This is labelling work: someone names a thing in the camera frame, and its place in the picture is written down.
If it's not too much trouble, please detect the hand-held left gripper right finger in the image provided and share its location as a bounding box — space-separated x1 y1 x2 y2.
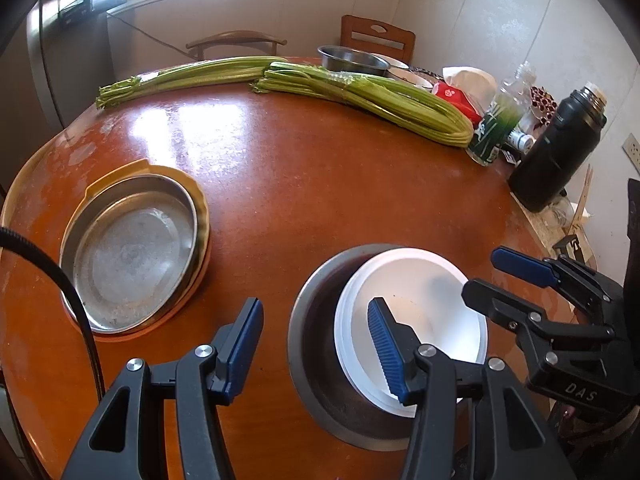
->
366 297 571 480

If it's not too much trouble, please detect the red white patterned packet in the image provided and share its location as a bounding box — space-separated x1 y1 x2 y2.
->
529 85 557 123

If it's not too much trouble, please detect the black electronic box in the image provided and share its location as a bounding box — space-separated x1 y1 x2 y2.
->
59 0 128 26

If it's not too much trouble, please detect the small white bottle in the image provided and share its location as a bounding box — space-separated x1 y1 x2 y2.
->
507 130 536 153

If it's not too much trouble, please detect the black braided cable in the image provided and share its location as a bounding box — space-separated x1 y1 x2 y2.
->
0 226 106 401

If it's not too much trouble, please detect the white enamel bowl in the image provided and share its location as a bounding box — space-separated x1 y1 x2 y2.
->
385 55 441 90

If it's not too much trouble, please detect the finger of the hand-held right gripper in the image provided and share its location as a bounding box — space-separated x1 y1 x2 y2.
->
462 277 616 366
491 246 626 328

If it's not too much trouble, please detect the black thermos flask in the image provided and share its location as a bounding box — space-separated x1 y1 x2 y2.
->
509 85 608 213

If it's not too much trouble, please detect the yellow shell-shaped plate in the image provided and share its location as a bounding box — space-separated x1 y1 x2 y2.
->
62 158 211 341

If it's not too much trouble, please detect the light wooden stick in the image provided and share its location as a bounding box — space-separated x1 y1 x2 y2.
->
564 164 597 236

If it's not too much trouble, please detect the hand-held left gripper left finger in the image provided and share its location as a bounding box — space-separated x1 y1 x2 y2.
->
60 297 265 480

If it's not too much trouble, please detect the round metal tray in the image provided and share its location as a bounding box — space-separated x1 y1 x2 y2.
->
59 173 198 335

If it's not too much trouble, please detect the clear glass cup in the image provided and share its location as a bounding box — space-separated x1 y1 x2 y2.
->
542 195 576 233

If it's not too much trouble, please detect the grey refrigerator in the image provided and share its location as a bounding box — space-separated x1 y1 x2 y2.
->
20 0 116 131

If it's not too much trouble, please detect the red tissue pack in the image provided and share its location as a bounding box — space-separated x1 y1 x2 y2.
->
431 66 498 123

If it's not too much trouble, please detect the steel basin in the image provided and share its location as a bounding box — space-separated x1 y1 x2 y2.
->
317 45 391 75

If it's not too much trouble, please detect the stainless steel bowl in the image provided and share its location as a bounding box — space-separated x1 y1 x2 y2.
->
287 244 488 453

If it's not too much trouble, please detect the pink bear-shaped plate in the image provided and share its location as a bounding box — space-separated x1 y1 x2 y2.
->
65 240 213 345

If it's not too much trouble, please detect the clear bottle with green label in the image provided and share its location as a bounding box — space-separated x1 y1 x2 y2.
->
466 61 538 167

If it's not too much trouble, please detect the tied celery bunch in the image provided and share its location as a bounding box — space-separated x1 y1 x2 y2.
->
250 61 475 148

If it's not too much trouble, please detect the dark wooden curved chair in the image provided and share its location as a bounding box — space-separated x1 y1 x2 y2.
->
186 30 288 61

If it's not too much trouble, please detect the black metal bracket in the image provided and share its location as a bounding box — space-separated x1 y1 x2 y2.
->
551 235 593 266

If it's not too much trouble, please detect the wooden chair with carved back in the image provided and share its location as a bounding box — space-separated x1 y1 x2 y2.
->
341 15 417 63

